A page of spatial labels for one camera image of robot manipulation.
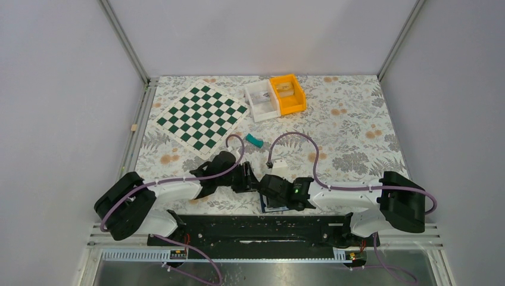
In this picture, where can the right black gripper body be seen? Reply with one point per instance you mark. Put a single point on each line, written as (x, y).
(277, 202)

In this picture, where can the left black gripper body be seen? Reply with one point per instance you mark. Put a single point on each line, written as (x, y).
(237, 179)

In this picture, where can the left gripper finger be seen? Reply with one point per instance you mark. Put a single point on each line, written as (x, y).
(250, 181)
(244, 189)

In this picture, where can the navy blue card holder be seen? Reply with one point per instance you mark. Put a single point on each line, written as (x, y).
(269, 205)

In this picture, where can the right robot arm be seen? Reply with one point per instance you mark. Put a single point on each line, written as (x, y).
(390, 202)

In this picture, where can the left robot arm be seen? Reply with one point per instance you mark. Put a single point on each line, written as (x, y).
(130, 206)

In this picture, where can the teal block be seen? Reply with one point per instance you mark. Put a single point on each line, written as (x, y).
(254, 141)

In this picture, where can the green white chessboard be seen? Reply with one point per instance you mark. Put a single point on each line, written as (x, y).
(201, 118)

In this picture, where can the white plastic bin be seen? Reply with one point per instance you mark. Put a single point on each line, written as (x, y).
(265, 111)

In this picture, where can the floral table mat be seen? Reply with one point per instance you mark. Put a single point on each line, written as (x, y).
(345, 133)

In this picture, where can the orange plastic bin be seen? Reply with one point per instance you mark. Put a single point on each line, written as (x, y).
(293, 104)

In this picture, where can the wooden block in orange bin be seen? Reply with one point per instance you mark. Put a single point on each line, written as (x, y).
(285, 89)

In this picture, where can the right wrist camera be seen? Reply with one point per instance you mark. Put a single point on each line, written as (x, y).
(279, 168)

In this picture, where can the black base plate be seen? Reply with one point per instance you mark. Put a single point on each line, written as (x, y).
(206, 231)

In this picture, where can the perforated metal rail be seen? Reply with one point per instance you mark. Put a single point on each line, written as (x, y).
(247, 253)

